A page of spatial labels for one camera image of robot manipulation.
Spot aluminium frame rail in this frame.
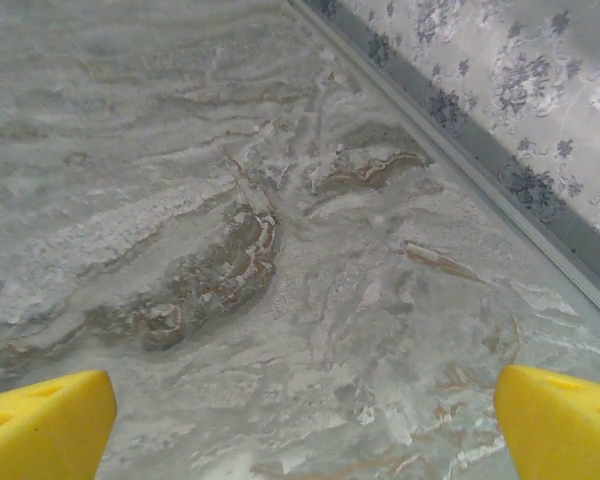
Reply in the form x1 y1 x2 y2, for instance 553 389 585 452
285 0 600 325

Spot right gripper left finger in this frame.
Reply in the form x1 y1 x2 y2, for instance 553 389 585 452
0 368 119 480

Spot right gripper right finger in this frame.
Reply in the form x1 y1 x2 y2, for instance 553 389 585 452
494 363 600 480

